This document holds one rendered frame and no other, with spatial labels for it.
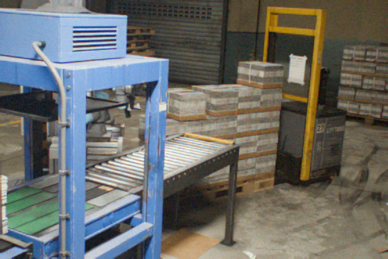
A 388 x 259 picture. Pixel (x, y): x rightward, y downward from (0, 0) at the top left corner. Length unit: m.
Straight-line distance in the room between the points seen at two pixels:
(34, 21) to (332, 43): 9.20
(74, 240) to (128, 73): 0.76
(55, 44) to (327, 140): 4.04
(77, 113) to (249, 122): 3.19
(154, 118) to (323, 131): 3.37
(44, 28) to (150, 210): 1.06
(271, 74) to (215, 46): 6.95
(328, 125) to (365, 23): 5.42
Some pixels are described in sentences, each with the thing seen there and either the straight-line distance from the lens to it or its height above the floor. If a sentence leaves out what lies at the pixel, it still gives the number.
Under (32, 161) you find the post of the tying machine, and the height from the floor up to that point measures 0.87.
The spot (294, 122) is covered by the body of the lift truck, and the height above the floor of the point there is 0.63.
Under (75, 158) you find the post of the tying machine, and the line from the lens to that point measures 2.18.
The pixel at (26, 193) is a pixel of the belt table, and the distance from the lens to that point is 2.95.
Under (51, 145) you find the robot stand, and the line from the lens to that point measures 4.11.
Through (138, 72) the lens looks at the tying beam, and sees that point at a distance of 2.43.
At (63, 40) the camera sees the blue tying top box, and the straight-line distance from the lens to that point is 2.30.
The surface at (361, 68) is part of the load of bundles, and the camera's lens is 9.39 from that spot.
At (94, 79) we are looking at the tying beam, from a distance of 2.20.
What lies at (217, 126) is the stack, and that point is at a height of 0.74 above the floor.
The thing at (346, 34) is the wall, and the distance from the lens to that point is 11.09.
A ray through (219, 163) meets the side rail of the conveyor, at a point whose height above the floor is 0.74.
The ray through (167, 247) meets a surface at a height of 0.00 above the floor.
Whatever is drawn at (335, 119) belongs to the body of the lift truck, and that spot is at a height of 0.70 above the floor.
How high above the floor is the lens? 1.81
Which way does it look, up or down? 13 degrees down
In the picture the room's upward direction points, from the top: 3 degrees clockwise
